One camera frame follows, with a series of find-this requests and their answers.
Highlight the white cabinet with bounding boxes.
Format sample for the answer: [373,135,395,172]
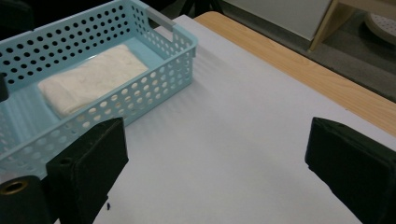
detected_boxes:
[221,0,334,42]

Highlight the white cloth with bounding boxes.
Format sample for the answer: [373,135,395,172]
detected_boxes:
[36,43,149,120]

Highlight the light blue perforated plastic basket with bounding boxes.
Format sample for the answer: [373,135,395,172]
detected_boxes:
[0,0,199,182]

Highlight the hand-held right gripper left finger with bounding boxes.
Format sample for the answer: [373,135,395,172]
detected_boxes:
[45,117,130,224]

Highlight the dark curtain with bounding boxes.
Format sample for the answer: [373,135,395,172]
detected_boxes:
[0,0,125,42]

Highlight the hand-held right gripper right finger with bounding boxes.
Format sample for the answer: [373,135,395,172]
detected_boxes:
[304,116,396,224]

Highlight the black metal stand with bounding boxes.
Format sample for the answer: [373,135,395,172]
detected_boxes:
[177,0,224,19]

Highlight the round white floor device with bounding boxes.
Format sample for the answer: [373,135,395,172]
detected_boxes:
[363,11,396,47]

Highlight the wooden table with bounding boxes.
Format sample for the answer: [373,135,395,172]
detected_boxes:
[192,10,396,138]

